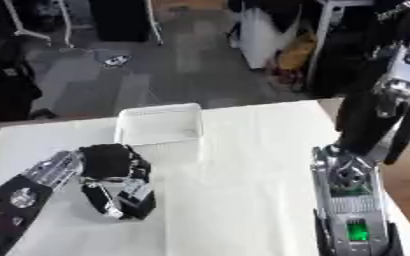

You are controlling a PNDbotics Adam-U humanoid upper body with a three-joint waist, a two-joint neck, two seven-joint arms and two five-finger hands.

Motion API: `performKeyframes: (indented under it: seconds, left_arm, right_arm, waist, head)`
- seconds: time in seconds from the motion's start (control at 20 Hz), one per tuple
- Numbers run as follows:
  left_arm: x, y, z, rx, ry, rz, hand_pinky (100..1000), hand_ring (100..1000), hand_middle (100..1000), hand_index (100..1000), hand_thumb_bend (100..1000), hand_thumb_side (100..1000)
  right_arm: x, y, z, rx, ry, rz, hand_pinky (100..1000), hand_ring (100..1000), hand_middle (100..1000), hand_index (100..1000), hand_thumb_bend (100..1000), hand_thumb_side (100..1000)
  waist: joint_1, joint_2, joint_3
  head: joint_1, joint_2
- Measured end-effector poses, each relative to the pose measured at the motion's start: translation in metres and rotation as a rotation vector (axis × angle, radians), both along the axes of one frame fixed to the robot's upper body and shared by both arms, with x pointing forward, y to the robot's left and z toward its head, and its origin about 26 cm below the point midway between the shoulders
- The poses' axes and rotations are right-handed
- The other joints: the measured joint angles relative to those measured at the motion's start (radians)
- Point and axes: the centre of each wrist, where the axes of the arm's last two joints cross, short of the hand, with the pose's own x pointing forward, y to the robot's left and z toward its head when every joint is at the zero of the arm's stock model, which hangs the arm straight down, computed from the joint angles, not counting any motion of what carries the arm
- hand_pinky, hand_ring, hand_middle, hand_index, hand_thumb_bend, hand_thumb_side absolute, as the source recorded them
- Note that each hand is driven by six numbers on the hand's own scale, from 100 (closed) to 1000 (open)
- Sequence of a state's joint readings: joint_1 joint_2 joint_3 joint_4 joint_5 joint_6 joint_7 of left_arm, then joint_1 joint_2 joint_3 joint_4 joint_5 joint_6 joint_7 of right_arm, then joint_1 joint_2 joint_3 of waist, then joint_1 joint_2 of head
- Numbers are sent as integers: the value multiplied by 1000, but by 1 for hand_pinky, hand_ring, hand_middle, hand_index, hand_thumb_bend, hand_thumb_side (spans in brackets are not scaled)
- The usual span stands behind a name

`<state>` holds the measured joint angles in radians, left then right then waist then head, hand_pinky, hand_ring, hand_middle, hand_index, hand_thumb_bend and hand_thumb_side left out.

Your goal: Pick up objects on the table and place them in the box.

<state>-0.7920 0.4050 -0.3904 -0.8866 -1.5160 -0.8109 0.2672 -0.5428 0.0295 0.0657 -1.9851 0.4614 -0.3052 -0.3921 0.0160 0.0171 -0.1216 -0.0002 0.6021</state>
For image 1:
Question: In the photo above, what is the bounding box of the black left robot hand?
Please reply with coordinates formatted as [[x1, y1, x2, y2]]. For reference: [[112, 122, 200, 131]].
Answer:
[[75, 143, 158, 221]]

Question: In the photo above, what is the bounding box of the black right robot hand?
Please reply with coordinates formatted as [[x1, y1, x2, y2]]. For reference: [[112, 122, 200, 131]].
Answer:
[[332, 39, 410, 167]]

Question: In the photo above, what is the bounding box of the white plastic box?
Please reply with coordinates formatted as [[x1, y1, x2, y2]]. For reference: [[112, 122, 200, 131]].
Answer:
[[112, 102, 207, 165]]

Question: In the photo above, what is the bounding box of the white table leg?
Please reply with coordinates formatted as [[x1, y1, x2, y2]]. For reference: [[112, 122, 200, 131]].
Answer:
[[303, 0, 347, 92]]

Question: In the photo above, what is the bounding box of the yellow bag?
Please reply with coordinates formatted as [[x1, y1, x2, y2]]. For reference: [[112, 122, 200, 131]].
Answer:
[[276, 30, 319, 72]]

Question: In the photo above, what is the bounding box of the small grey floor item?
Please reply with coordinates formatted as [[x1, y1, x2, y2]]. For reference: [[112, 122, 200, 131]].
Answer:
[[101, 54, 134, 68]]

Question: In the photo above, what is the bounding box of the black bag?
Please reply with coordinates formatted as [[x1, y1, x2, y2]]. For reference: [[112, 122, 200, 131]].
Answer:
[[0, 33, 44, 123]]

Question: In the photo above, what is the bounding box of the white bag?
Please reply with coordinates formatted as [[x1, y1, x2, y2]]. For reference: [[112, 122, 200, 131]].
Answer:
[[234, 6, 302, 71]]

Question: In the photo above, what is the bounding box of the black bin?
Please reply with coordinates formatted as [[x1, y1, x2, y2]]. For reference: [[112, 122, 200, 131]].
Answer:
[[87, 0, 155, 43]]

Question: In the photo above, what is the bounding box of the white chair frame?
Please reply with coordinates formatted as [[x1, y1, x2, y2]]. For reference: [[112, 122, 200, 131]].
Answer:
[[2, 0, 78, 50]]

